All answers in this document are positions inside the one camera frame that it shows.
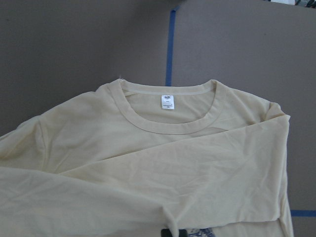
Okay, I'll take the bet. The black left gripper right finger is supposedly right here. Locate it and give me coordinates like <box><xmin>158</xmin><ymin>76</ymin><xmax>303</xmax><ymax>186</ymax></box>
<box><xmin>179</xmin><ymin>229</ymin><xmax>189</xmax><ymax>237</ymax></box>

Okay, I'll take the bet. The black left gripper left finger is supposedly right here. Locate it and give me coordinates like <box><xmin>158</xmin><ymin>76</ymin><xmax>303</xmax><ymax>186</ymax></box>
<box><xmin>160</xmin><ymin>229</ymin><xmax>172</xmax><ymax>237</ymax></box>

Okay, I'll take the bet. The cream long-sleeve graphic shirt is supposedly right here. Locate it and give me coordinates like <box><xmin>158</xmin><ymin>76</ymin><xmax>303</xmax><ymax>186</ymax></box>
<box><xmin>0</xmin><ymin>79</ymin><xmax>293</xmax><ymax>237</ymax></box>

